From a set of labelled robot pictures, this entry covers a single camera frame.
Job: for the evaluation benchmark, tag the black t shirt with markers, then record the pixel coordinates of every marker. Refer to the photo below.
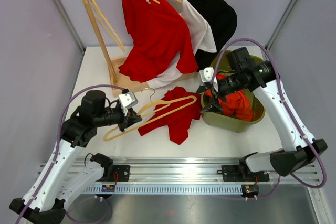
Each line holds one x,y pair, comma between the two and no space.
223,21

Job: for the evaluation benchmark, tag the white t shirt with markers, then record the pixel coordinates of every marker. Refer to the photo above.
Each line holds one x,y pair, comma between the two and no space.
201,37

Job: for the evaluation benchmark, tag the right aluminium frame post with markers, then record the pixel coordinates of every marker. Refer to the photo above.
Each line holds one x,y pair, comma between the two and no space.
281,23

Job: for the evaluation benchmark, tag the wooden clothes rack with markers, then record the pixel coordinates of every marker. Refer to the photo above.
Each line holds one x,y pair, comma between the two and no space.
112,64

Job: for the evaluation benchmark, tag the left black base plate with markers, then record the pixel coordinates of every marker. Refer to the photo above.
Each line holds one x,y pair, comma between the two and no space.
120,173

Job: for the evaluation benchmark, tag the yellow hanger of orange shirt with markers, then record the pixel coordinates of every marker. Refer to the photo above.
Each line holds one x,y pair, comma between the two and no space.
104,23

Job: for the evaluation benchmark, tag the orange t shirt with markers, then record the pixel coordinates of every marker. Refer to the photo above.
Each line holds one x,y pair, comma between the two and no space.
237,105

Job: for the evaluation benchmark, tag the grey slotted cable duct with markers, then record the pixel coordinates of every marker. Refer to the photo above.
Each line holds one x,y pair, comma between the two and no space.
151,189

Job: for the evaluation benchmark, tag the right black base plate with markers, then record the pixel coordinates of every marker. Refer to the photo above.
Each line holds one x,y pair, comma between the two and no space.
232,173

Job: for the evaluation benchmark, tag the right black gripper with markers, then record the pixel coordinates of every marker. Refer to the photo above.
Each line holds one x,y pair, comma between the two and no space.
216,107

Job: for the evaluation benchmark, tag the yellow hanger of front red shirt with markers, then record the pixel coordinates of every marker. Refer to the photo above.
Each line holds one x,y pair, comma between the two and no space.
158,106

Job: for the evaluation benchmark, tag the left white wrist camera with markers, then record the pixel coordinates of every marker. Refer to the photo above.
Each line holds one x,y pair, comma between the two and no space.
127,99

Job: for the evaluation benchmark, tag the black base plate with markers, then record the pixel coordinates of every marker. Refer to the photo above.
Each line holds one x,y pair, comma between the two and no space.
120,173
232,173

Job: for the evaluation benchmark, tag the left aluminium frame post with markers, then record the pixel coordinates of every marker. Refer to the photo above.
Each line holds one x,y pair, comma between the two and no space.
58,4

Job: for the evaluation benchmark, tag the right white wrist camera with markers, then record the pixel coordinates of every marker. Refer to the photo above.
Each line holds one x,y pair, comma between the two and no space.
207,75

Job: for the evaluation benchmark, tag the red t shirt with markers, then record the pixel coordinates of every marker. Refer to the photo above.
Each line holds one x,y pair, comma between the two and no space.
159,33
178,122

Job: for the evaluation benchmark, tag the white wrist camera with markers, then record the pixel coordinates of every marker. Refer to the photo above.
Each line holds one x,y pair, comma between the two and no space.
127,99
207,75

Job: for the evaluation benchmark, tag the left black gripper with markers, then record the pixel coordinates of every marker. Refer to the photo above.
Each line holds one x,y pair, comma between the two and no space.
129,119

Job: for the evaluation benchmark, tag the green plastic basket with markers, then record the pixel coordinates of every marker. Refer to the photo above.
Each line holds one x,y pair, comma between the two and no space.
232,123

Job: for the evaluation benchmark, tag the aluminium mounting rail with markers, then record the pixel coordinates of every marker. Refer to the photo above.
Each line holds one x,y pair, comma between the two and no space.
184,170

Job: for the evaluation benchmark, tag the aluminium frame post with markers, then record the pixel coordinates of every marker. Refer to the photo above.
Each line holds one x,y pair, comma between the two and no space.
58,4
281,23

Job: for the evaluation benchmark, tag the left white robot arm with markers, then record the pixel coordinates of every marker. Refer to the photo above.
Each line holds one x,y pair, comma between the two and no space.
49,199

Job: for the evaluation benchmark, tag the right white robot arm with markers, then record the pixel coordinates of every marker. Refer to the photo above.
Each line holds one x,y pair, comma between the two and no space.
299,146

